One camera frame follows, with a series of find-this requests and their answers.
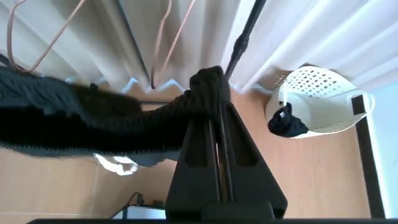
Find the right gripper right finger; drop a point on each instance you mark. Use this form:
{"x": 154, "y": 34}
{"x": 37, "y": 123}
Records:
{"x": 255, "y": 189}

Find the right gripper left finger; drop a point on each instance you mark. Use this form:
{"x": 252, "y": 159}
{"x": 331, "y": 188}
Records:
{"x": 186, "y": 189}

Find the white laundry basket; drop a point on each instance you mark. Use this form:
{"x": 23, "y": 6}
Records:
{"x": 323, "y": 109}

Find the black clothes rack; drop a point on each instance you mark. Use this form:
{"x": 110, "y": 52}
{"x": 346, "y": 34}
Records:
{"x": 244, "y": 40}

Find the pink clothes hanger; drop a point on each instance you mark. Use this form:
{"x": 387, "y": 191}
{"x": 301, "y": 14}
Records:
{"x": 49, "y": 43}
{"x": 174, "y": 40}

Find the black garment with white label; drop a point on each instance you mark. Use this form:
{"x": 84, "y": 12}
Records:
{"x": 286, "y": 126}

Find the beige curtain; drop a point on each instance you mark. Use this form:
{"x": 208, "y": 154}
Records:
{"x": 311, "y": 31}

